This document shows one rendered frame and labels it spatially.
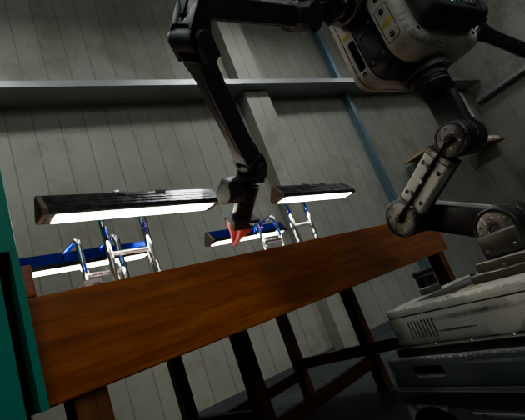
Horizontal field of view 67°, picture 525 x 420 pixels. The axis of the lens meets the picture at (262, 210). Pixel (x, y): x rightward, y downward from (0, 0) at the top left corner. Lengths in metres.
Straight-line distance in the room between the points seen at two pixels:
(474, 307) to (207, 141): 3.40
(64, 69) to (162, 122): 0.98
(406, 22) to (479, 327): 0.80
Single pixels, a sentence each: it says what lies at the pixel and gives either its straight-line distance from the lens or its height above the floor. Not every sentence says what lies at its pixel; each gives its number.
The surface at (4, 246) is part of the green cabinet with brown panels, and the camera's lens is 0.79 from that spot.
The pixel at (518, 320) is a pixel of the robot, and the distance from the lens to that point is 1.09.
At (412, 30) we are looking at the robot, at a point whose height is 1.15.
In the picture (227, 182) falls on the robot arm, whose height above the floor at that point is 0.95.
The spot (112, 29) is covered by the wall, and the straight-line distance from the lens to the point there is 4.73.
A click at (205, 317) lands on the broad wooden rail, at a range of 0.94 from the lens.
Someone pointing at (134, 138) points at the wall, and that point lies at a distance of 3.95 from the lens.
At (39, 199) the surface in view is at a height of 1.09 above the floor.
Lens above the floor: 0.60
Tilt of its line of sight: 14 degrees up
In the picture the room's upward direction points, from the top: 21 degrees counter-clockwise
